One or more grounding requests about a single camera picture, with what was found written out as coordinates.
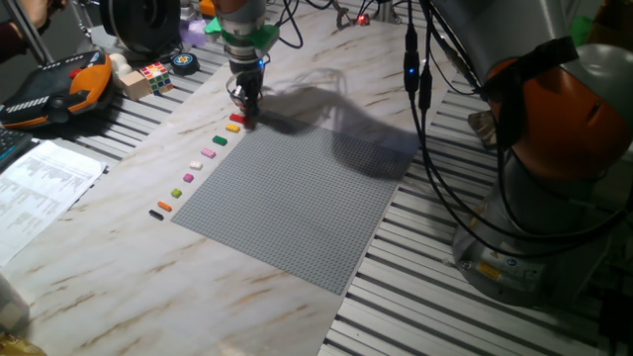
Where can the thin metal rod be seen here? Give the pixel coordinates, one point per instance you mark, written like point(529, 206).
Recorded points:
point(29, 34)
point(81, 22)

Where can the black filament spool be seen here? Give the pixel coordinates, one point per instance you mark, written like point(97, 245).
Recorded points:
point(141, 22)

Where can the black narrow Lego brick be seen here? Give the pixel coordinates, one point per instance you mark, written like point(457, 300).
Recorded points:
point(156, 215)

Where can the orange narrow Lego brick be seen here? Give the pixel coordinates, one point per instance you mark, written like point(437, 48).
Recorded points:
point(164, 206)

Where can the magenta small Lego brick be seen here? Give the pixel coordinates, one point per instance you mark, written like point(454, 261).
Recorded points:
point(188, 178)

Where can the aluminium frame post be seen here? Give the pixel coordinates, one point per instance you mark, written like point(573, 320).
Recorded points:
point(387, 12)

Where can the red long Lego brick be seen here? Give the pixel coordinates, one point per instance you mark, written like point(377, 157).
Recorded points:
point(236, 118)

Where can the green Lego brick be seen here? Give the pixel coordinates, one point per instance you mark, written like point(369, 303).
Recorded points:
point(220, 140)

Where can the orange plastic object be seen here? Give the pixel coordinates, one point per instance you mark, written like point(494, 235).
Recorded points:
point(208, 7)

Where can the yellow Lego brick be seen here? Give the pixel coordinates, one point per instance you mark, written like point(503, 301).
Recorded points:
point(233, 128)

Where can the dark red sleeved forearm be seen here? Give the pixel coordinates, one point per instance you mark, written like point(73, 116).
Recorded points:
point(10, 42)

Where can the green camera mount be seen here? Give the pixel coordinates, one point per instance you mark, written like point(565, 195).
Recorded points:
point(264, 37)

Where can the pink Lego brick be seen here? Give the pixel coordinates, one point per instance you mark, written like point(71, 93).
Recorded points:
point(208, 153)

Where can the metal bracket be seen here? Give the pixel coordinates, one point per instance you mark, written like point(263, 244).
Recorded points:
point(482, 128)

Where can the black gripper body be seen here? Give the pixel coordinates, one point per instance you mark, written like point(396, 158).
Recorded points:
point(247, 76)

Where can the marble pattern board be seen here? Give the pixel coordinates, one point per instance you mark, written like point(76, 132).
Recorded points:
point(148, 296)

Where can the black and blue round puck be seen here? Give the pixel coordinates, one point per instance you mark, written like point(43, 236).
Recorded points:
point(185, 62)

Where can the black keyboard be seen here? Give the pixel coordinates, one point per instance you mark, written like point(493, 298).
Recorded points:
point(12, 146)

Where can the grey Lego baseplate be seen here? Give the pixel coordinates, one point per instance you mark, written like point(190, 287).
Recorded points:
point(277, 207)

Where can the silver and orange robot arm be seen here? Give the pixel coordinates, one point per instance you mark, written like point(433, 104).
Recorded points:
point(544, 123)

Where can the white round figure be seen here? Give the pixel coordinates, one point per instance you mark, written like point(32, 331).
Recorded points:
point(120, 63)

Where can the white Lego brick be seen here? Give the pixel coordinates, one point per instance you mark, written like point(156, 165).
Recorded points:
point(196, 165)

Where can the gold foil packet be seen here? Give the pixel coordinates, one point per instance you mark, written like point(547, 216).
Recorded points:
point(20, 347)

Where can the bare person hand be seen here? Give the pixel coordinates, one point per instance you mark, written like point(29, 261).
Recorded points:
point(39, 11)

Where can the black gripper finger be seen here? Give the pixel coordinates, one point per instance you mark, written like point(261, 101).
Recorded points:
point(246, 111)
point(255, 109)

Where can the Rubik's cube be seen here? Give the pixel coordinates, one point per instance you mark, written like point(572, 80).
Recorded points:
point(157, 78)

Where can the green cloth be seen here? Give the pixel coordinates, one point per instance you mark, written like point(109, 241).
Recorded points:
point(581, 29)

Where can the translucent plastic cup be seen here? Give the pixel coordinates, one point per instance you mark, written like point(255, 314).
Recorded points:
point(12, 306)

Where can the wooden cube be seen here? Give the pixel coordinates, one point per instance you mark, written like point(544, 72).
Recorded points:
point(134, 85)

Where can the printed paper sheet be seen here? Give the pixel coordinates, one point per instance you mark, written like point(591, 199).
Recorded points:
point(39, 193)

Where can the pale purple plastic object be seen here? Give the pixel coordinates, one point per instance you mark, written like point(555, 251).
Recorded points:
point(195, 32)

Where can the black and orange teach pendant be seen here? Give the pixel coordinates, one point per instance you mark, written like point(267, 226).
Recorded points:
point(49, 94)

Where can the lime small Lego brick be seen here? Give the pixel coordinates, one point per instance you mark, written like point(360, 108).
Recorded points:
point(176, 193)

